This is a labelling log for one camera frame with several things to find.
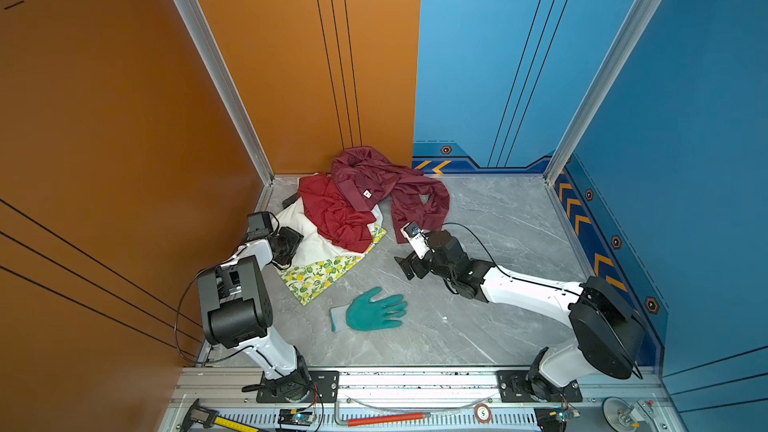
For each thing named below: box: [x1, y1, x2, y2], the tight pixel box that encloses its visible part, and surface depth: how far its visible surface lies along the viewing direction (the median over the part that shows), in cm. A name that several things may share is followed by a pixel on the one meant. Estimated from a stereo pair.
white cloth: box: [276, 198, 383, 266], surface depth 98 cm
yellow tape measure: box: [214, 416, 262, 432], surface depth 70 cm
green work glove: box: [330, 287, 408, 332], surface depth 86 cm
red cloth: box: [298, 175, 376, 253], surface depth 99 cm
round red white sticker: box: [474, 403, 492, 424], surface depth 71 cm
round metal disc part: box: [602, 396, 637, 432], surface depth 71 cm
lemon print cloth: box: [279, 226, 387, 307], surface depth 96 cm
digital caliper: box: [180, 398, 219, 432], surface depth 71 cm
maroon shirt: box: [331, 146, 450, 243], surface depth 110 cm
